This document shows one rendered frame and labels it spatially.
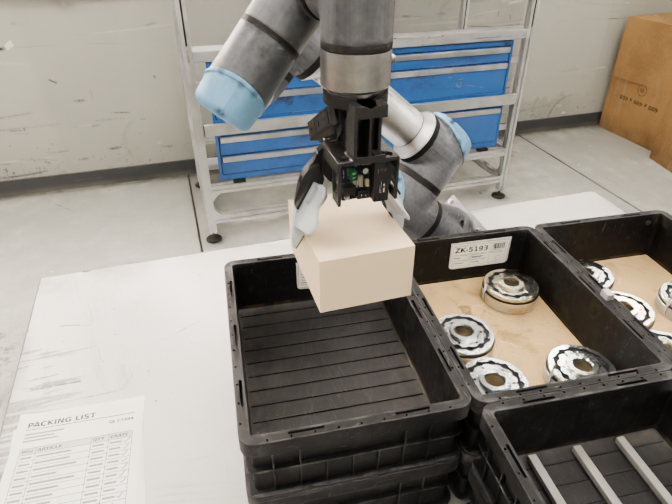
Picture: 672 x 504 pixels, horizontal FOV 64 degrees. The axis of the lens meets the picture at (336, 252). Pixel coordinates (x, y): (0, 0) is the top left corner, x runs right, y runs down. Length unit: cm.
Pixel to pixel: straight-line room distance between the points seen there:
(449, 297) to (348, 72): 60
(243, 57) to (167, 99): 283
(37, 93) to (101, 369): 249
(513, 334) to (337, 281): 45
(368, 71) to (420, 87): 227
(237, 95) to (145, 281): 83
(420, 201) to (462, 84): 181
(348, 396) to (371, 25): 54
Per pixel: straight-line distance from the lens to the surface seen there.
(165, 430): 103
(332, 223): 69
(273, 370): 90
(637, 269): 127
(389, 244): 65
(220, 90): 62
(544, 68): 430
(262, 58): 62
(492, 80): 303
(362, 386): 87
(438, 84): 288
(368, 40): 56
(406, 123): 113
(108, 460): 102
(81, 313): 133
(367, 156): 59
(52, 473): 104
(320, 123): 66
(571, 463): 85
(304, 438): 69
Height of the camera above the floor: 147
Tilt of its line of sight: 33 degrees down
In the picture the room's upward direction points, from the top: straight up
